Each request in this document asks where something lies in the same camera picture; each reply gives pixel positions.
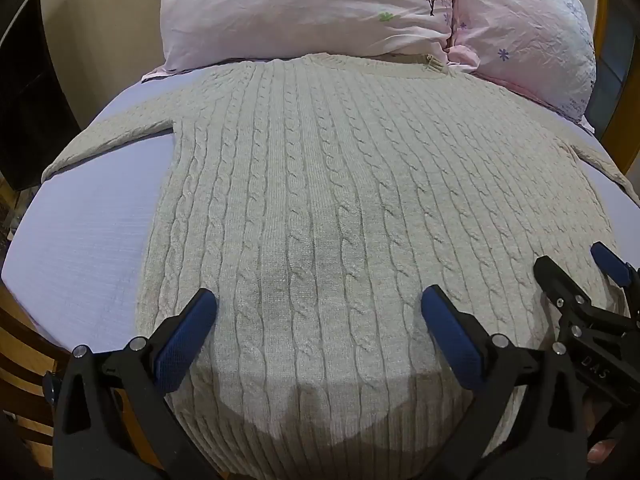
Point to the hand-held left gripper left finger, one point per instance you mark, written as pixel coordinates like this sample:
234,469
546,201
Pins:
184,342

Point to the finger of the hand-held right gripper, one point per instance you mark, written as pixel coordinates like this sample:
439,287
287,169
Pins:
555,280
611,265

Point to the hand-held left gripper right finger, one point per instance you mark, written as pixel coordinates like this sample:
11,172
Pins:
452,341

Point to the person's right hand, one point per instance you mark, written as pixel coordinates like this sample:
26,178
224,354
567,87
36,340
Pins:
604,452

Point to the wooden headboard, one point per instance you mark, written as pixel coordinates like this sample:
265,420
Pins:
603,15

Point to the pink floral pillow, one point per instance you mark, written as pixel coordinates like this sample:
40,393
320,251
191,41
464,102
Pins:
520,30
300,10

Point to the wooden bed frame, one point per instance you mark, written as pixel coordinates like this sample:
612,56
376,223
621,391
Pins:
20,355

